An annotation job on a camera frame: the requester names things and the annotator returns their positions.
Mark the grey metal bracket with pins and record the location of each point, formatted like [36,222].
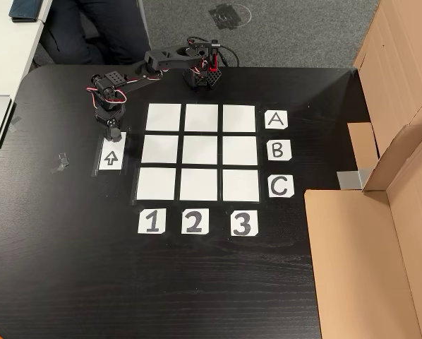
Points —
[350,180]

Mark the paper label letter B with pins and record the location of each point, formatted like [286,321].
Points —
[270,157]

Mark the white desk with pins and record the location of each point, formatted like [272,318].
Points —
[6,46]

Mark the flat grey tape piece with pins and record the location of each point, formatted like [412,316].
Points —
[15,123]

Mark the dark blue notebook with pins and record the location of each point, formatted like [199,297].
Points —
[25,10]

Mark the paper label letter C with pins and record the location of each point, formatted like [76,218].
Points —
[290,193]

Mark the paper label letter A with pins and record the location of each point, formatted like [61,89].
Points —
[269,125]

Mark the person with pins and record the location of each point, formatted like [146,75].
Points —
[91,24]

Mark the black floor tape patch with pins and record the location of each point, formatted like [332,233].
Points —
[227,17]

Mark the brown cardboard screen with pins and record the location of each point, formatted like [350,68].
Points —
[401,70]
[355,265]

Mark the black octagonal token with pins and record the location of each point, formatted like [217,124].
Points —
[115,135]

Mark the grey metal chair leg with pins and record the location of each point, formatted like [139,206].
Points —
[143,17]

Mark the paper label number 1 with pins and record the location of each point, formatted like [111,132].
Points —
[142,229]

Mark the paper sheet with arrow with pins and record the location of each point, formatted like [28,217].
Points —
[117,164]

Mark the crumpled clear tape piece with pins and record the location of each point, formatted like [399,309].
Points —
[61,163]

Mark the white square paper sheet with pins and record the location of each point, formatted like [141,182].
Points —
[239,150]
[160,149]
[156,184]
[201,117]
[239,118]
[241,185]
[198,184]
[163,117]
[199,149]

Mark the paper label number 2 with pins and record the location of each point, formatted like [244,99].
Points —
[185,230]

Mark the paper label number 3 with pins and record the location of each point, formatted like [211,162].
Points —
[234,232]

